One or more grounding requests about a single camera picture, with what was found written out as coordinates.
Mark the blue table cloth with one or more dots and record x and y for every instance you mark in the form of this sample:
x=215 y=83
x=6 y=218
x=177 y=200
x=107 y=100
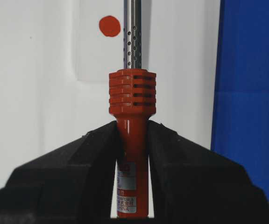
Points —
x=240 y=126

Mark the small white raised plate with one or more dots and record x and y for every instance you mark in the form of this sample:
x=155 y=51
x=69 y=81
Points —
x=179 y=36

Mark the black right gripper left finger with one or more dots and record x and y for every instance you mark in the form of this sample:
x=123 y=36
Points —
x=70 y=185

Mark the red handled soldering iron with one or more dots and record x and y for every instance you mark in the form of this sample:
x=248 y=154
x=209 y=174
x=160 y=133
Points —
x=132 y=102

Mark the right red dot mark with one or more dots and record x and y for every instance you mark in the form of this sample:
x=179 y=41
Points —
x=109 y=26

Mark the large white base board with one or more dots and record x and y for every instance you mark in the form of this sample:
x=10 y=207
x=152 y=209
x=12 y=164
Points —
x=43 y=105

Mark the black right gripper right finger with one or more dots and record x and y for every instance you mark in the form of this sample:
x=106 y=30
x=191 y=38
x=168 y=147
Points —
x=193 y=185

